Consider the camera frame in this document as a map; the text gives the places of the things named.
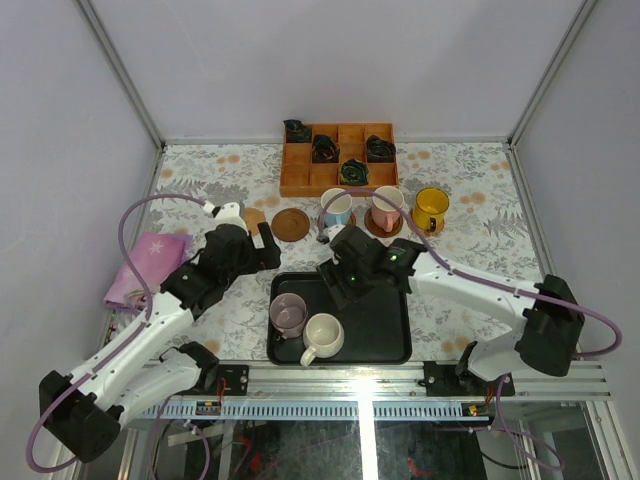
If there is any purple glass mug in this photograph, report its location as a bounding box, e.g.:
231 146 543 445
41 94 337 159
269 293 308 339

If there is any cream speckled mug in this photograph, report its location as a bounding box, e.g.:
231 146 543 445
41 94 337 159
299 313 345 367

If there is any aluminium front rail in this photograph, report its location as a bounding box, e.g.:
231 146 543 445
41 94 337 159
141 361 612 421

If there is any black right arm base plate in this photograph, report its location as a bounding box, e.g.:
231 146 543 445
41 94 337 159
419 361 499 397

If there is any dark rolled cloth green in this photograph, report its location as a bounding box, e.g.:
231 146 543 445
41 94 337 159
339 158 370 187

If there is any dark rolled cloth with orange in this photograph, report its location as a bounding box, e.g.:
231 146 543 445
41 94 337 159
311 134 340 164

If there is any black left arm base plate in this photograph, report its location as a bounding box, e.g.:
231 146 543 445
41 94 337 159
198 364 250 397

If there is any woven rattan coaster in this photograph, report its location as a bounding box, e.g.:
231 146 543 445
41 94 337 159
410 206 445 236
243 207 266 235

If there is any brown wooden coaster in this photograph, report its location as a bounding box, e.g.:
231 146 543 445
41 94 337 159
318 214 356 235
271 208 310 242
364 209 404 238

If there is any light blue mug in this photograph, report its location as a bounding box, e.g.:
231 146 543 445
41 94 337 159
320 188 353 229

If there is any pink ceramic mug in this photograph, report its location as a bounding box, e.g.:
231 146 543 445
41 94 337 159
371 186 404 233

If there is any dark rolled cloth right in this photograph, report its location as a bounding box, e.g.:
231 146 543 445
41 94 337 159
365 135 396 163

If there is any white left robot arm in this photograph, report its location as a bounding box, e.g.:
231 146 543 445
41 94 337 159
38 222 281 463

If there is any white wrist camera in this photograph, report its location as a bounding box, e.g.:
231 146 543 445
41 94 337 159
211 202 243 224
317 224 345 245

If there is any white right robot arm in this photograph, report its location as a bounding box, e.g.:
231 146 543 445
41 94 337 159
317 225 584 395

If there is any orange wooden compartment box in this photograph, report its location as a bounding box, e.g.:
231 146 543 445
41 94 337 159
280 119 399 197

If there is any black plastic tray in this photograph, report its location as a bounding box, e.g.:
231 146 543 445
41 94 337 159
270 272 412 365

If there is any dark rolled cloth top-left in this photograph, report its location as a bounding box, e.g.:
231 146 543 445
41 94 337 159
283 119 312 144

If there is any purple snowflake cloth bag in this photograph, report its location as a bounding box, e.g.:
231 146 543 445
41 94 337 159
104 232 192 312

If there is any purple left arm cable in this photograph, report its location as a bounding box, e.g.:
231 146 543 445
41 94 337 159
24 193 211 480

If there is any yellow black mug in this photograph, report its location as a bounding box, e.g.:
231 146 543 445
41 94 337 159
413 188 450 218

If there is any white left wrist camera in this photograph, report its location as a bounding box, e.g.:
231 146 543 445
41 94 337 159
211 202 243 224

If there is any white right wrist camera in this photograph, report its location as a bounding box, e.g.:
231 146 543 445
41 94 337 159
317 224 345 245

